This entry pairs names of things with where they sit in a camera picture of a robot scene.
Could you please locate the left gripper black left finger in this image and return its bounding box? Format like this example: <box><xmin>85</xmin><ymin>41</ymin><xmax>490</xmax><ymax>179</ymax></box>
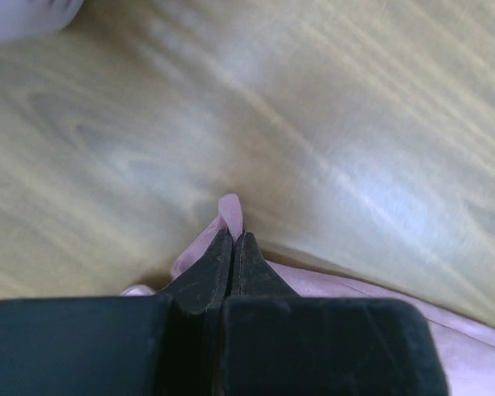
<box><xmin>0</xmin><ymin>231</ymin><xmax>233</xmax><ymax>395</ymax></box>

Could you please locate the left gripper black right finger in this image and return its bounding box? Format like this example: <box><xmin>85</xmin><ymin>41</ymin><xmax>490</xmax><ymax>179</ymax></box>
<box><xmin>222</xmin><ymin>233</ymin><xmax>449</xmax><ymax>395</ymax></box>

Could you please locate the pink printed t shirt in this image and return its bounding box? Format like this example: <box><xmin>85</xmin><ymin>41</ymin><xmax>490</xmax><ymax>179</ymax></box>
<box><xmin>119</xmin><ymin>192</ymin><xmax>495</xmax><ymax>396</ymax></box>

